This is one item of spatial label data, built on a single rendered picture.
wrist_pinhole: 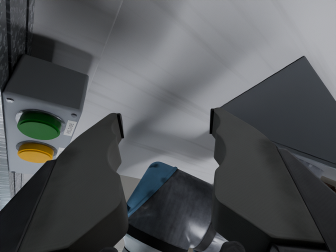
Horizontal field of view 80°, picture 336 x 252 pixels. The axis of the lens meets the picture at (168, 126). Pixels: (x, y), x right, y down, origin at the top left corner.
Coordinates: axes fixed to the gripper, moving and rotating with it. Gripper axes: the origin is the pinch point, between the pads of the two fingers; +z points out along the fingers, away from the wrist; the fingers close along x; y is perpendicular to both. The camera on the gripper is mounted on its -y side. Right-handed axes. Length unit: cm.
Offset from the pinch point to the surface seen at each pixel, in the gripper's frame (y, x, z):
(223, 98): 9.8, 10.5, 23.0
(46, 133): 6.0, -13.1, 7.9
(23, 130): 5.1, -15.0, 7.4
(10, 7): -5.8, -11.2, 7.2
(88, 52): -0.3, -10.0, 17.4
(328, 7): -4.2, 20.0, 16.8
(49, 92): 1.7, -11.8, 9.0
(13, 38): -3.5, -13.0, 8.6
